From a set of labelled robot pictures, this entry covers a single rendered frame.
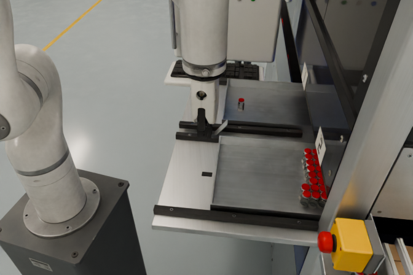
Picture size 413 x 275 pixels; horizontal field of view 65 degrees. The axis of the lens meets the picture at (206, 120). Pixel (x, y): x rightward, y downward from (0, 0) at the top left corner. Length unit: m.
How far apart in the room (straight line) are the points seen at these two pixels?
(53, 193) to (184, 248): 1.09
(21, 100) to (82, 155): 1.77
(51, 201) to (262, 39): 1.13
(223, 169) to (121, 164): 1.37
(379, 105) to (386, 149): 0.09
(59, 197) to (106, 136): 1.67
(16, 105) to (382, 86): 0.59
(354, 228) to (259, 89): 0.72
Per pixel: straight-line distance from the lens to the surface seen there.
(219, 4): 0.55
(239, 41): 1.58
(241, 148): 1.01
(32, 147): 0.76
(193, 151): 0.99
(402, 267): 0.82
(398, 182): 0.69
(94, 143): 2.46
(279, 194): 0.90
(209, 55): 0.58
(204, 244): 1.83
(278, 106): 1.20
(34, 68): 0.71
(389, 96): 0.55
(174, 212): 0.83
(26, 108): 0.65
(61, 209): 0.88
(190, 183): 0.91
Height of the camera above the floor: 1.57
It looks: 38 degrees down
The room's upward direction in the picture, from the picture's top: straight up
